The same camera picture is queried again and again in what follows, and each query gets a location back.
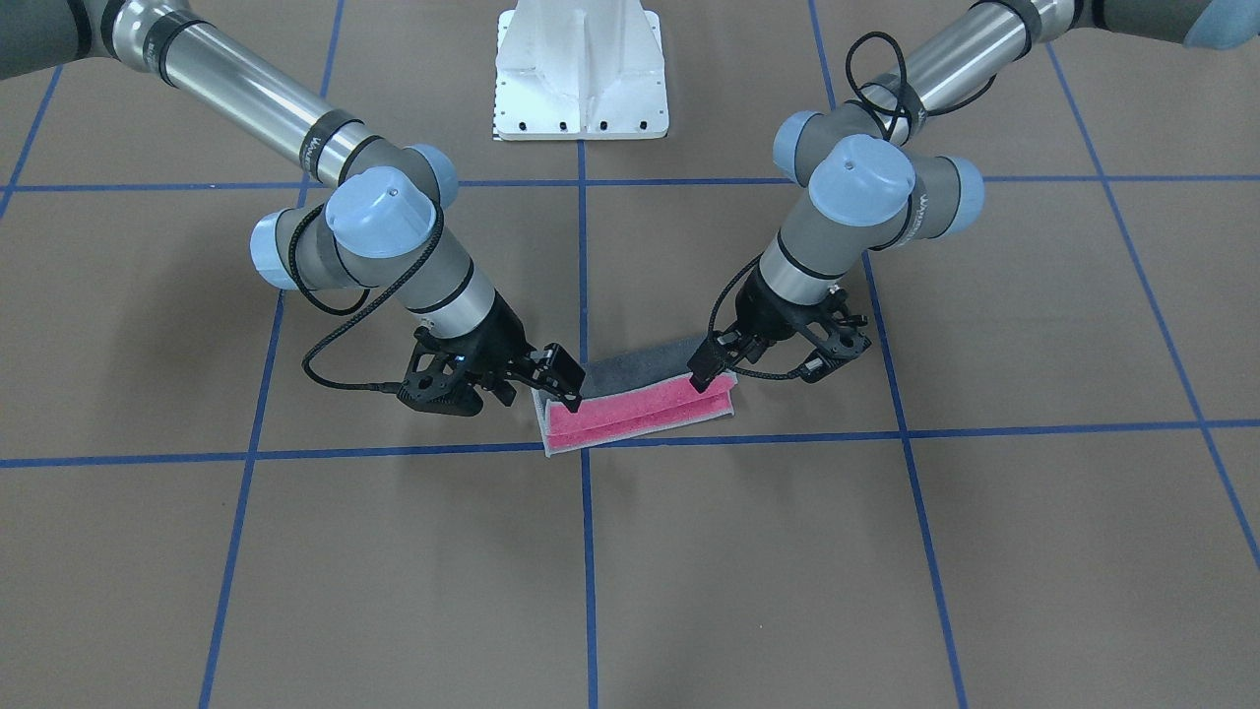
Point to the pink and grey towel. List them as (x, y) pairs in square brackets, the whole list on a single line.
[(630, 395)]

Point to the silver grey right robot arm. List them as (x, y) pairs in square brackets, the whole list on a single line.
[(379, 236)]

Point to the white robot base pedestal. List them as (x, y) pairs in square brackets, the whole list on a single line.
[(580, 71)]

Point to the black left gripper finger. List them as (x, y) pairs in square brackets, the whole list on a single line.
[(707, 365)]

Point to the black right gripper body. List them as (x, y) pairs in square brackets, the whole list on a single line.
[(499, 339)]

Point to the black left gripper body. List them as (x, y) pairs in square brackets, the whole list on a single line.
[(767, 307)]

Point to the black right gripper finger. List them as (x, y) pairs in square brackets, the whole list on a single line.
[(564, 385)]

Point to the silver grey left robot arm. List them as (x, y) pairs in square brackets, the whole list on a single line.
[(861, 191)]

